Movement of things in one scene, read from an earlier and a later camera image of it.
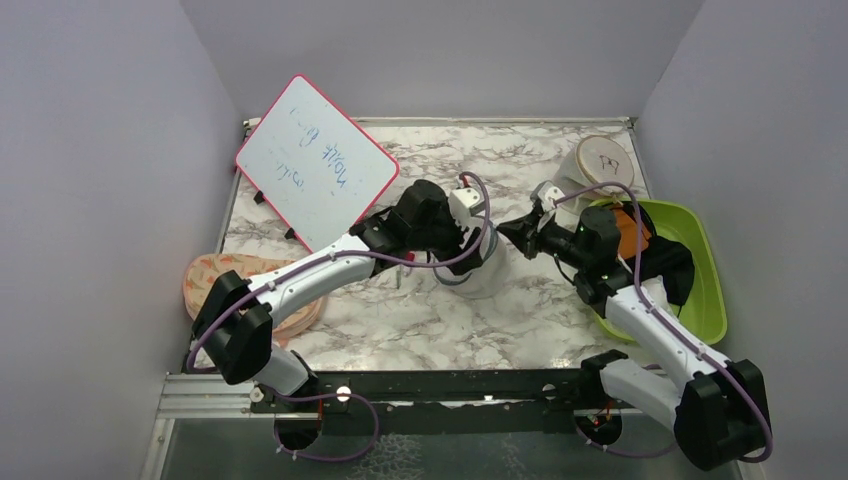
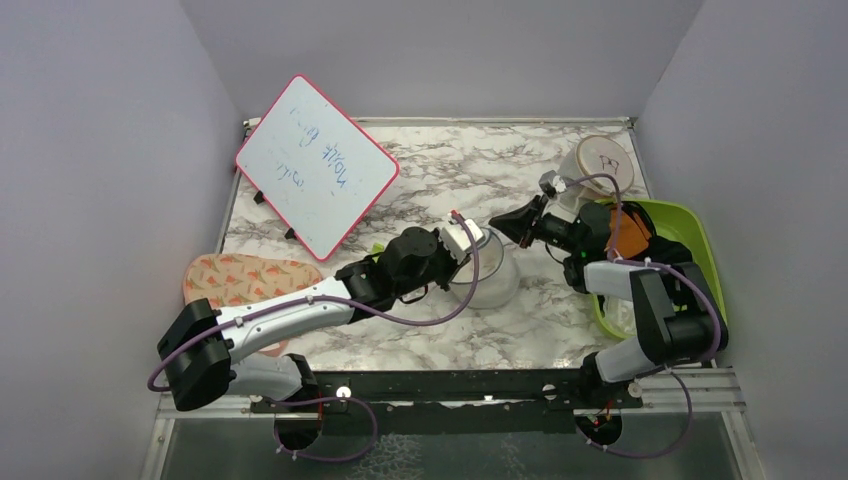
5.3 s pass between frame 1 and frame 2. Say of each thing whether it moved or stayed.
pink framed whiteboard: stayed
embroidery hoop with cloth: stayed
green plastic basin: stayed
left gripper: moved
